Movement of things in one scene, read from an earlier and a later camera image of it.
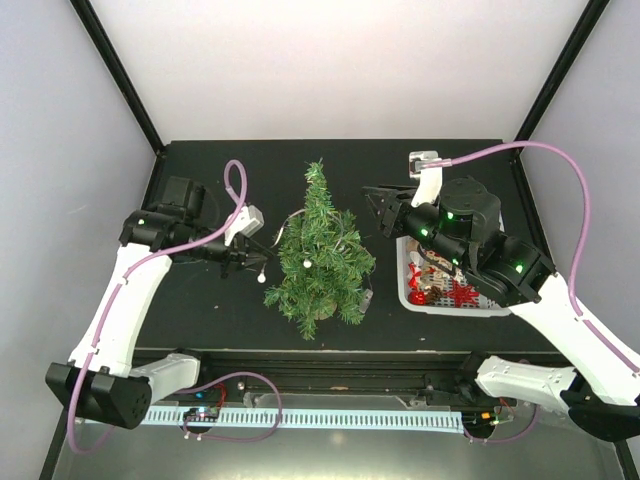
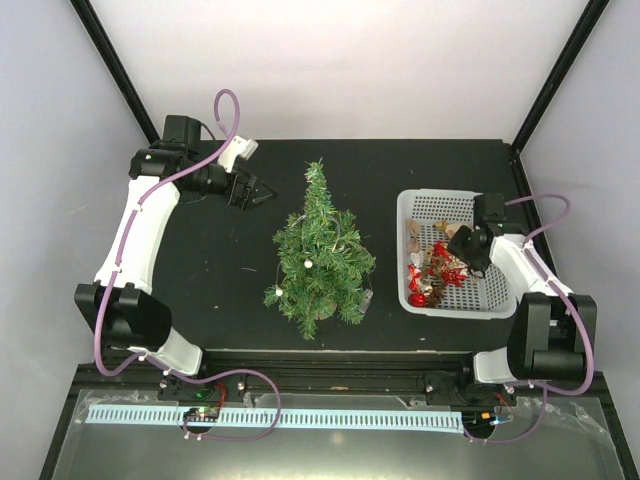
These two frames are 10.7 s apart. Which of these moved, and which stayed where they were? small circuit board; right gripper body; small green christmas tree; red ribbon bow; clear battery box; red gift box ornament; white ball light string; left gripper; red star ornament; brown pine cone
Moved: red star ornament; left gripper; right gripper body; white ball light string
Stayed: clear battery box; red gift box ornament; small green christmas tree; red ribbon bow; small circuit board; brown pine cone
